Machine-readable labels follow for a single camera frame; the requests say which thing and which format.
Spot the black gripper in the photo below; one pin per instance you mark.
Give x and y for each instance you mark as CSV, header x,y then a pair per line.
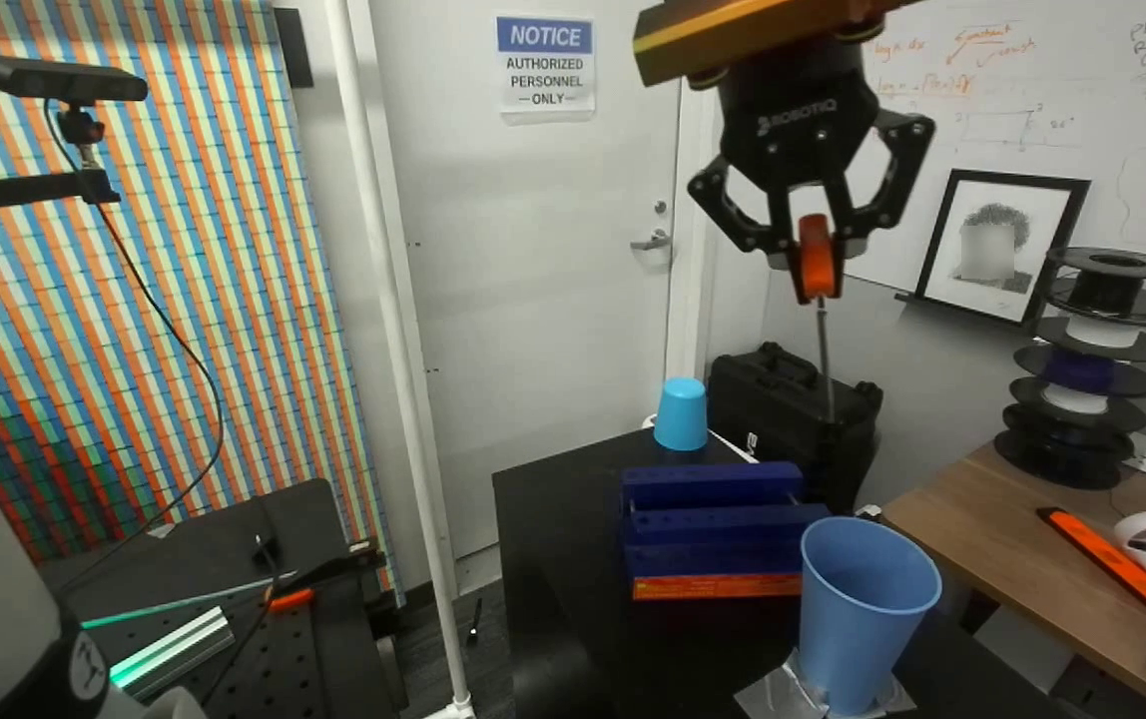
x,y
795,126

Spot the small blue plastic cup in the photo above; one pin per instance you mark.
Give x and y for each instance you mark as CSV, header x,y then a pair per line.
x,y
681,415

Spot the blue rack with orange side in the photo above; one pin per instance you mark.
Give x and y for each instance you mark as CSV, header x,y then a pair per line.
x,y
714,526

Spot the large blue plastic cup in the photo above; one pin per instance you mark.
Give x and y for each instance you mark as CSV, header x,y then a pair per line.
x,y
862,599

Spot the black framed picture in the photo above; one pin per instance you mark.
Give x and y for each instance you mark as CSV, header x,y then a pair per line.
x,y
999,245

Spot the black carrying case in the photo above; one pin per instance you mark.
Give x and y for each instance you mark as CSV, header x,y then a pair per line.
x,y
783,399

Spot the whiteboard with writing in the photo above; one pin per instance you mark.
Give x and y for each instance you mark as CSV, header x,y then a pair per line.
x,y
1063,81

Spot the white door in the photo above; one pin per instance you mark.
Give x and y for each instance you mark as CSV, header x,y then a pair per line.
x,y
532,264

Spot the blue white notice sign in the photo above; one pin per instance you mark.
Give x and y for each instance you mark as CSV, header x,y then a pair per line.
x,y
543,67

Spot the spool with purple filament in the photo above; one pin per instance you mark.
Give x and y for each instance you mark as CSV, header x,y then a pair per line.
x,y
1090,361

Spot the wooden desk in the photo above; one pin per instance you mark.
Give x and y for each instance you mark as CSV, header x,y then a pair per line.
x,y
994,559

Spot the flat orange tool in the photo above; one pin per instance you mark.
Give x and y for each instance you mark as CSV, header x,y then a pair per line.
x,y
1111,559

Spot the black breadboard table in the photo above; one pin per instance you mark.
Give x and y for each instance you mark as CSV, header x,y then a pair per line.
x,y
291,531

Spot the orange black hand tool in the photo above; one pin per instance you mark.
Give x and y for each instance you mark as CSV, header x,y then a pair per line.
x,y
291,599

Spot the green glowing bar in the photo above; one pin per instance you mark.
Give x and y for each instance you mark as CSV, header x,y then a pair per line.
x,y
173,647

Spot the brown wrist mount plate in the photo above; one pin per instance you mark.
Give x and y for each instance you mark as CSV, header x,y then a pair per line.
x,y
745,33

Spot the white pipe frame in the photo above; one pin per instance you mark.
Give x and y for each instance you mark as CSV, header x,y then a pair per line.
x,y
397,334

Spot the black wall box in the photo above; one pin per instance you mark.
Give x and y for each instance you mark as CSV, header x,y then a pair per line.
x,y
291,47

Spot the black stereo camera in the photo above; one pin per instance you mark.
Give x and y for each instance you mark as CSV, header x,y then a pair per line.
x,y
58,77

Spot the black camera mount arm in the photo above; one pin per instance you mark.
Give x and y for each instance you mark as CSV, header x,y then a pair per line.
x,y
23,189

